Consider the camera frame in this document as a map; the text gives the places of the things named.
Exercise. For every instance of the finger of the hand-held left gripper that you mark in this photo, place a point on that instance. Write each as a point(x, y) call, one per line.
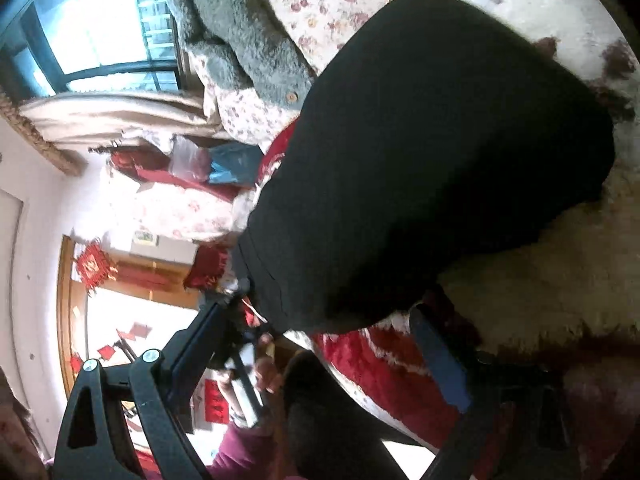
point(236, 296)

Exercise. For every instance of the wooden door frame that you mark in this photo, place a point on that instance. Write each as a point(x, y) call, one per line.
point(65, 320)

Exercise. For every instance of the braided curtain trim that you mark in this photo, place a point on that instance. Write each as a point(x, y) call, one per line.
point(45, 150)

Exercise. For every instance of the red knot decoration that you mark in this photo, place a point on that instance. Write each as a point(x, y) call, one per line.
point(92, 266)

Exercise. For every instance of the blue plastic bag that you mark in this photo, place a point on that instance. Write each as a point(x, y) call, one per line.
point(235, 165)

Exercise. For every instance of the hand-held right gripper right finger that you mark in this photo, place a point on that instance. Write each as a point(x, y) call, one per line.
point(440, 355)

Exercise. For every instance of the beige curtain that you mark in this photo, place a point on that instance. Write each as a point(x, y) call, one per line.
point(125, 115)

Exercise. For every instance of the red fringed cloth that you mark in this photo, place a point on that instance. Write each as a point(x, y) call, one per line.
point(207, 267)

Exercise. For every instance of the clear plastic bag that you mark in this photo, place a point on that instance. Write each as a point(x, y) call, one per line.
point(190, 160)

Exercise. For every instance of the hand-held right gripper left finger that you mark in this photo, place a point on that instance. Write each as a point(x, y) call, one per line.
point(190, 352)

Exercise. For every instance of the red paper decoration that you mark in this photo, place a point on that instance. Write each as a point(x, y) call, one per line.
point(216, 401)

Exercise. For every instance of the person's leg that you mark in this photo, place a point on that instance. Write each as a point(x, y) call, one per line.
point(340, 425)

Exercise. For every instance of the green fleece jacket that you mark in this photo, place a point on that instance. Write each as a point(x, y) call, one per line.
point(235, 25)

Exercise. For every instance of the person's left forearm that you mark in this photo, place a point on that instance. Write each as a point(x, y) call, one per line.
point(240, 455)

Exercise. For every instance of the person's left hand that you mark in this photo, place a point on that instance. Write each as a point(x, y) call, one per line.
point(270, 372)

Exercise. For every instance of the window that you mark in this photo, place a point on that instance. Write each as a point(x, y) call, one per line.
point(100, 20)

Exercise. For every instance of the white floral quilt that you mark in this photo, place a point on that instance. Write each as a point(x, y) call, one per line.
point(330, 0)

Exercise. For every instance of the red floral plush blanket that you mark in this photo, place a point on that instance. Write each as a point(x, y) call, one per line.
point(525, 280)

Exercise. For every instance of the floral pillow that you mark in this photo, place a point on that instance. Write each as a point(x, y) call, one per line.
point(185, 215)

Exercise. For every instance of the black pants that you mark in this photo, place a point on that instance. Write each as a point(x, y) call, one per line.
point(425, 160)

